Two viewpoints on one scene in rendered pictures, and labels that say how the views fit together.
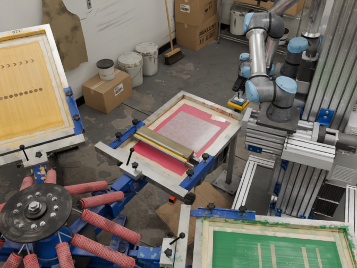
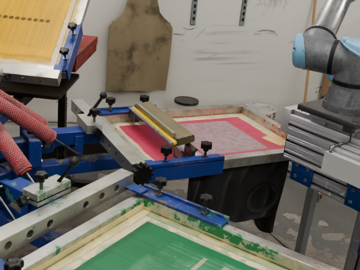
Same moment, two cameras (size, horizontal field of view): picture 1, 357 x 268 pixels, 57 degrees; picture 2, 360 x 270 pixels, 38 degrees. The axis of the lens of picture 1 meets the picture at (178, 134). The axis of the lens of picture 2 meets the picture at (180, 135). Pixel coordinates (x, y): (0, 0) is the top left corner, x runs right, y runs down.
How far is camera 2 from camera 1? 1.08 m
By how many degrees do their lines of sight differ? 29
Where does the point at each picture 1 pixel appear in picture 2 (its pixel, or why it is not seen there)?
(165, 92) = not seen: hidden behind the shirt
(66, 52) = (139, 65)
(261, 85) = (314, 38)
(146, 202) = not seen: outside the picture
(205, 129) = (242, 142)
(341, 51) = not seen: outside the picture
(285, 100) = (349, 69)
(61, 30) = (142, 34)
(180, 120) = (214, 127)
